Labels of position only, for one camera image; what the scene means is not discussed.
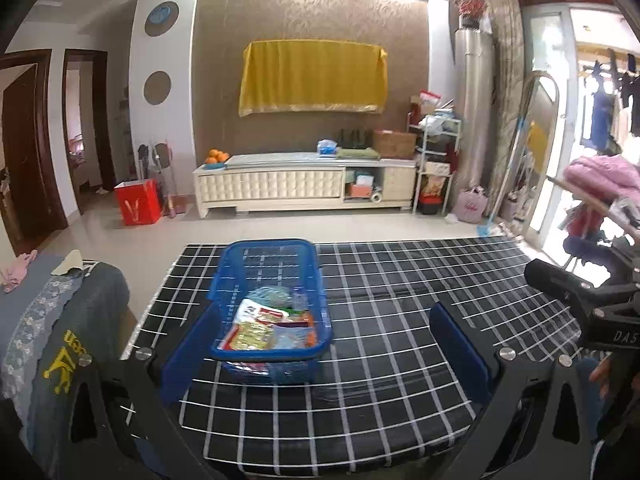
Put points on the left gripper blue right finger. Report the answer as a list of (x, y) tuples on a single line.
[(469, 359)]

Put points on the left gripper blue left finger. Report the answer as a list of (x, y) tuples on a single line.
[(184, 350)]

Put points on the red yellow snack bag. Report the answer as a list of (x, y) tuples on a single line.
[(253, 324)]

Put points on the blue plastic basket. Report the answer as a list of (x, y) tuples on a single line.
[(292, 263)]

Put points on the light blue fox snack packet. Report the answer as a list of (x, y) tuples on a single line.
[(273, 296)]

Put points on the purple white small packet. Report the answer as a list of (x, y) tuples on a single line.
[(288, 337)]

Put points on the orange wafer bar packet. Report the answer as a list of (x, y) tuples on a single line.
[(311, 338)]

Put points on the person right hand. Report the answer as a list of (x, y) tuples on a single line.
[(601, 377)]

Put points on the black white grid tablecloth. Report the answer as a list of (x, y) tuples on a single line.
[(384, 393)]

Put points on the grey sofa with cover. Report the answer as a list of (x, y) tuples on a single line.
[(48, 321)]

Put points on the pink clothes on rack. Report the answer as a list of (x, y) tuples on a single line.
[(605, 179)]

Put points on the standing mirror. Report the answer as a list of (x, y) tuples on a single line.
[(531, 151)]

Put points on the pink tote bag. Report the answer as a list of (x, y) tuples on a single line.
[(470, 205)]

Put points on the red paper bag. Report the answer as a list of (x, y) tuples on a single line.
[(138, 202)]

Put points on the white tufted tv cabinet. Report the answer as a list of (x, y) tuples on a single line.
[(303, 181)]

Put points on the white metal shelf rack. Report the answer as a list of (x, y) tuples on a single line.
[(438, 133)]

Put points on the oranges on blue plate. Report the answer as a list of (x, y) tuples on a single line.
[(216, 158)]

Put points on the dark wooden door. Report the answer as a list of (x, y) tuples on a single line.
[(31, 209)]

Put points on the cardboard box on cabinet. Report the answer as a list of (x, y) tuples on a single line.
[(394, 144)]

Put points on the green folded cloth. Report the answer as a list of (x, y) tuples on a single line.
[(358, 153)]

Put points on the blue tissue pack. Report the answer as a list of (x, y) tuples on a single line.
[(327, 148)]

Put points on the yellow cloth tv cover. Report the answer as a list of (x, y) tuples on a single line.
[(308, 75)]

